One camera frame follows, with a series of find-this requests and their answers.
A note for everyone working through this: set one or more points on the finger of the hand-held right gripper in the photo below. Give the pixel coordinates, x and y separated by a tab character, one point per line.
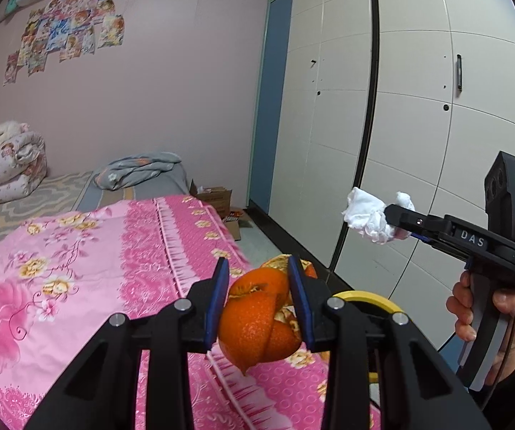
412	219
421	237

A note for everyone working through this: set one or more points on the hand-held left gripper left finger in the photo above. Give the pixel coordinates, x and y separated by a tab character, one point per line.
219	295

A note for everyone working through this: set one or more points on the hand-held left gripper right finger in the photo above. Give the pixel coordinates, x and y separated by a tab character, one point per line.
300	295

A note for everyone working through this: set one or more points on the white tissue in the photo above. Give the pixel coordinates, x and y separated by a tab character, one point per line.
369	217

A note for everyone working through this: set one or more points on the orange peel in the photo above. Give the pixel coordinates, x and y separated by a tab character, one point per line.
257	318

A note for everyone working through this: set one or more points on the yellow rimmed black trash bin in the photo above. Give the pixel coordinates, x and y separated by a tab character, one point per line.
365	296

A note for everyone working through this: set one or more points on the tall cardboard box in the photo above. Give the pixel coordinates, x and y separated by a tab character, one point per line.
214	199

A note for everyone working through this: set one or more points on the white wardrobe with blue sides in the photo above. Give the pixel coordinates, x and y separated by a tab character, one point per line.
418	121

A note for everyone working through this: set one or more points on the pink floral bedsheet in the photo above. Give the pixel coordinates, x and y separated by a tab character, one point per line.
105	255

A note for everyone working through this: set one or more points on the crumpled grey floral blanket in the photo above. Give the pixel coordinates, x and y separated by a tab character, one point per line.
132	170

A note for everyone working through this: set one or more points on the grey zigzag patterned bed sheet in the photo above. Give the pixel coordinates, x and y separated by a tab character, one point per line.
24	206

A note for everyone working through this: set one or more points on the folded floral quilt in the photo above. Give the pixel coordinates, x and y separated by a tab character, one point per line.
11	165

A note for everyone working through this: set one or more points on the cluster of cartoon wall posters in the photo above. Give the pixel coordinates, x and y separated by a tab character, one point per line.
60	31

